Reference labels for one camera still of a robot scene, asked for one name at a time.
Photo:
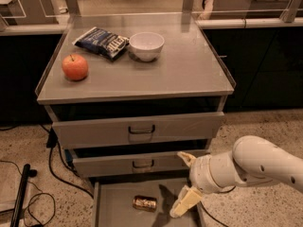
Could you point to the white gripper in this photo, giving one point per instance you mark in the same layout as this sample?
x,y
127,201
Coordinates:
x,y
200,174

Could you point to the orange soda can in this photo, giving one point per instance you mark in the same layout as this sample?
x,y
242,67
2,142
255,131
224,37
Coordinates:
x,y
145,203

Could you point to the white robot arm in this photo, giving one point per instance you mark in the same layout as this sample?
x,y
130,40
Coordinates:
x,y
253,161

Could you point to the grey middle drawer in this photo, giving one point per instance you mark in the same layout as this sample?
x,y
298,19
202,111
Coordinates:
x,y
129,164

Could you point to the grey drawer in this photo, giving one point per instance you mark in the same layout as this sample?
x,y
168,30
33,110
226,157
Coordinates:
x,y
137,130
113,201
129,164

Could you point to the grey top drawer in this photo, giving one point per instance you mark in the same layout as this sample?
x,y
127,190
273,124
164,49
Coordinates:
x,y
137,130

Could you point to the grey bottom drawer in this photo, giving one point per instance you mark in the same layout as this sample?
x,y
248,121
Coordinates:
x,y
113,201

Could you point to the grey drawer cabinet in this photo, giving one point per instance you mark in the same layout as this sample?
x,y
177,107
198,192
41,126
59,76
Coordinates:
x,y
187,78

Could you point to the white bowl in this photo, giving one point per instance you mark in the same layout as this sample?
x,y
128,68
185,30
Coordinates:
x,y
146,46

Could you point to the blue chip bag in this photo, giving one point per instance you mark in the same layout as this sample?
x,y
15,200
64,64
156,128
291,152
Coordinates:
x,y
102,42

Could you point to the red apple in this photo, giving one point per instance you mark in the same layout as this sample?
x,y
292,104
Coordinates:
x,y
75,67

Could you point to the black pole stand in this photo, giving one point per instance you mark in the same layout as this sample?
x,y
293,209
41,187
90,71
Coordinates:
x,y
18,205

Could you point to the clear acrylic barrier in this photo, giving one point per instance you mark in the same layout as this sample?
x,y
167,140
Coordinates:
x,y
208,12

